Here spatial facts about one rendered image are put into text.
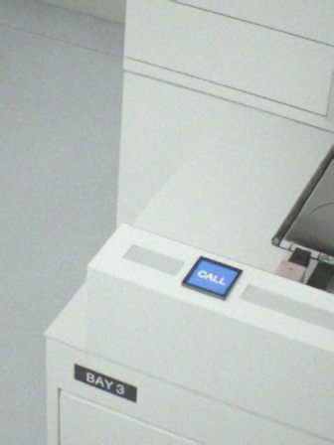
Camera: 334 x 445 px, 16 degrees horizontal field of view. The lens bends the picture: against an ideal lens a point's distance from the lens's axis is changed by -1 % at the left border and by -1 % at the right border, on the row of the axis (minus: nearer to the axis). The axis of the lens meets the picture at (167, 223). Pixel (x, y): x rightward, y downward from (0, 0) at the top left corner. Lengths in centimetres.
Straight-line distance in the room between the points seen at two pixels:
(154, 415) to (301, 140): 58
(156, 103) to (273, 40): 27
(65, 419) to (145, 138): 65
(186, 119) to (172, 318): 69
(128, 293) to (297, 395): 23
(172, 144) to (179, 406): 70
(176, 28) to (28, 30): 190
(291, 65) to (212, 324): 64
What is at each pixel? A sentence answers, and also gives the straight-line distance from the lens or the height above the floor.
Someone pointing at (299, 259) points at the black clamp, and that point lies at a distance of 157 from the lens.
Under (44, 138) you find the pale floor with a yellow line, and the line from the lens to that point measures 335.
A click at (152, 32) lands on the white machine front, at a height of 91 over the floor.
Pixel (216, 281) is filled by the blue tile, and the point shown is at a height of 96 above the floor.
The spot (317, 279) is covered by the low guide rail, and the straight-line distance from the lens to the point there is 164.
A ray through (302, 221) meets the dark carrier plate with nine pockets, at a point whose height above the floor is 90.
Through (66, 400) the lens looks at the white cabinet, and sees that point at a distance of 163.
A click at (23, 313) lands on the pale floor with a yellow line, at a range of 280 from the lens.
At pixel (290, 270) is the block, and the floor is 91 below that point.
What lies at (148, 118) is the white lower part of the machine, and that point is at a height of 74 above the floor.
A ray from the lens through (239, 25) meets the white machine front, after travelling 195.
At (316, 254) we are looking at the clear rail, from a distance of 159.
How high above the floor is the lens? 190
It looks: 38 degrees down
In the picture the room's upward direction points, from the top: 5 degrees clockwise
